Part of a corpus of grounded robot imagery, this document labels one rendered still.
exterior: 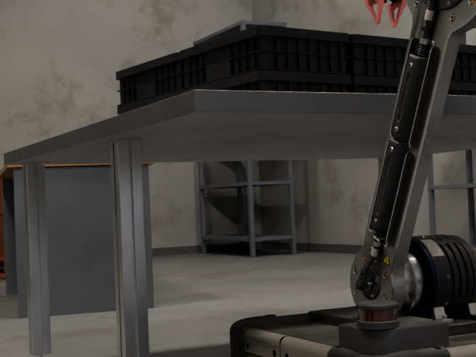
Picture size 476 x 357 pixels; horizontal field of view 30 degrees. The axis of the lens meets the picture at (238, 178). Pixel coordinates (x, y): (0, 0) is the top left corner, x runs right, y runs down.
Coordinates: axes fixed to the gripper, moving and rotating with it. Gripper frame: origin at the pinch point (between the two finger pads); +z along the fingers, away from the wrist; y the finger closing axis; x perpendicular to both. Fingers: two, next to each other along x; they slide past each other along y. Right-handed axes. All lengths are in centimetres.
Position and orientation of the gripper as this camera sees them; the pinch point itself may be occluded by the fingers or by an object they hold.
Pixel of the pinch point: (386, 23)
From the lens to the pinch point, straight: 258.8
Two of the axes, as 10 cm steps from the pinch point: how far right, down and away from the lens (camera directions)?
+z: 0.0, 9.9, -1.0
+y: -8.5, -0.5, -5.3
